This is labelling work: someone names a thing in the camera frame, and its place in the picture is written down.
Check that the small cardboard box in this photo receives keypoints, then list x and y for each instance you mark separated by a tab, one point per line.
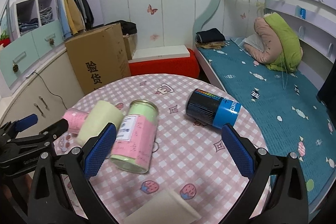
130	42

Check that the hanging clothes row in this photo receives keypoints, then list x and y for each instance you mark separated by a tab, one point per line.
74	16

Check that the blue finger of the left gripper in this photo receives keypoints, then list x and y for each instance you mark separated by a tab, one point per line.
25	121

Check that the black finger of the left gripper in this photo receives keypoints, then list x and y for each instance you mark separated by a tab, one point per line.
51	129

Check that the red strawberry plush toy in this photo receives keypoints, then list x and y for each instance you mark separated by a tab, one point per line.
4	39

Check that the black clothes on box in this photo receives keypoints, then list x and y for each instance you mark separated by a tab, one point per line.
128	28

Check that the teal candy pattern mattress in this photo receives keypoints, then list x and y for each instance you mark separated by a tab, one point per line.
286	110

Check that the black blue can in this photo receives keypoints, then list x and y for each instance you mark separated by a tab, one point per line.
212	109

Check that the teal drawer cabinet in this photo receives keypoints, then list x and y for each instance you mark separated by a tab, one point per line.
30	52

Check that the red ottoman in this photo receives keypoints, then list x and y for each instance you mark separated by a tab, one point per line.
183	66

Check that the large cardboard box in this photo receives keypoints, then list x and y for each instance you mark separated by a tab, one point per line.
98	57

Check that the white pillow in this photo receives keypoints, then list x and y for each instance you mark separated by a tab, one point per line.
255	41

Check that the white board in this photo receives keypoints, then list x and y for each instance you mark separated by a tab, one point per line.
160	53

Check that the small blue box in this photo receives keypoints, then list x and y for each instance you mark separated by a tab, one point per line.
300	12

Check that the pink checkered tablecloth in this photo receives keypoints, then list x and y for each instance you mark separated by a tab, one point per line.
189	157

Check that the pink cylinder can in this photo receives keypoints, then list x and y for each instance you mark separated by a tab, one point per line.
75	119

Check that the folded dark clothes pile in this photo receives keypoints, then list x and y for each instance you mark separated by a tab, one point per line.
210	39

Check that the hanging dark garment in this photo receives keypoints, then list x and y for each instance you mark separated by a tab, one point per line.
327	93

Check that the green pink cookie can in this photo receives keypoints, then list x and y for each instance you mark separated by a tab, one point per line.
134	143

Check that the pale green ceramic cup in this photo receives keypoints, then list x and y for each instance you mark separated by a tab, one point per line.
102	114

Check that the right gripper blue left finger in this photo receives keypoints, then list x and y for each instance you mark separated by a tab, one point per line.
49	201

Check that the green pink rolled duvet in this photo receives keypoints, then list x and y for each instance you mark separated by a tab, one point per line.
282	49

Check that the white paper cup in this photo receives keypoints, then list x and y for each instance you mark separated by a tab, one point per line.
164	208

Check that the cream low cabinet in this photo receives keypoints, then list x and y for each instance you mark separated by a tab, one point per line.
48	93

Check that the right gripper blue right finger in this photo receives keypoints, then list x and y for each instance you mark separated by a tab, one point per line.
287	202

